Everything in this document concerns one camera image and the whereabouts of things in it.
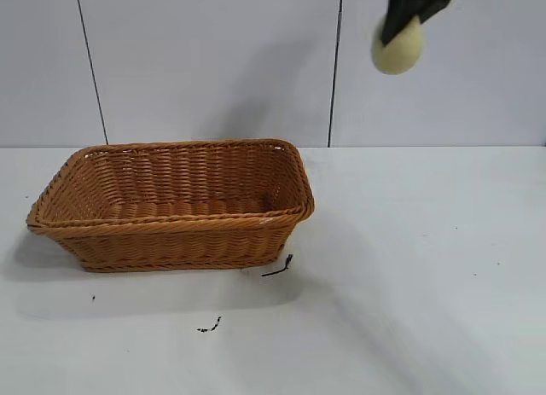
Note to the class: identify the pale yellow round pastry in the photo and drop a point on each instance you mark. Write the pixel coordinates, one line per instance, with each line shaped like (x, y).
(403, 56)

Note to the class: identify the brown woven wicker basket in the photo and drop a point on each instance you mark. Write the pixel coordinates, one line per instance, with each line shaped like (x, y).
(179, 237)

